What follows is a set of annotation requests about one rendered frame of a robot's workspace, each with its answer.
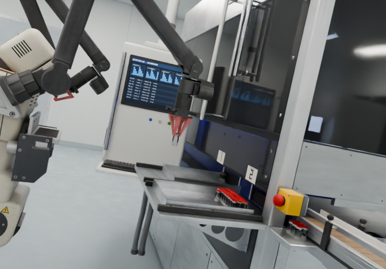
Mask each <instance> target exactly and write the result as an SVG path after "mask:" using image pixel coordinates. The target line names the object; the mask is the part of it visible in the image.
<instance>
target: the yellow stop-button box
mask: <svg viewBox="0 0 386 269"><path fill-rule="evenodd" d="M278 194H280V195H282V196H283V198H284V203H283V205H282V206H281V207H279V206H275V207H276V208H277V209H279V210H280V211H281V212H283V213H284V214H286V215H291V216H300V217H304V214H305V211H306V206H307V201H308V196H307V195H305V194H303V193H301V192H299V191H297V190H291V189H283V188H279V193H278Z"/></svg>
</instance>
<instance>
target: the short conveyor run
mask: <svg viewBox="0 0 386 269"><path fill-rule="evenodd" d="M306 213H307V214H309V215H311V216H313V217H314V218H307V217H300V216H297V217H296V220H297V221H300V223H302V224H304V226H307V227H308V234H307V238H306V239H307V240H309V241H310V242H312V243H313V244H315V245H316V246H317V247H318V249H317V252H309V253H310V254H312V256H314V257H315V258H317V259H318V260H319V261H320V262H322V263H323V264H324V265H325V266H327V267H328V268H329V269H386V244H384V243H382V242H381V241H379V240H377V239H375V238H374V237H372V236H370V235H368V234H366V233H365V229H366V227H364V224H366V223H367V220H366V219H364V218H361V219H360V223H361V225H360V224H359V225H358V228H355V227H353V226H351V225H349V224H348V223H346V222H344V221H342V220H340V219H339V218H337V217H335V216H333V215H332V214H330V213H328V212H326V211H324V210H322V209H321V211H320V214H319V213H317V212H315V211H313V210H312V209H310V208H307V211H306Z"/></svg>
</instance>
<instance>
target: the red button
mask: <svg viewBox="0 0 386 269"><path fill-rule="evenodd" d="M283 203H284V198H283V196H282V195H280V194H276V195H274V197H273V204H274V205H275V206H279V207H281V206H282V205H283Z"/></svg>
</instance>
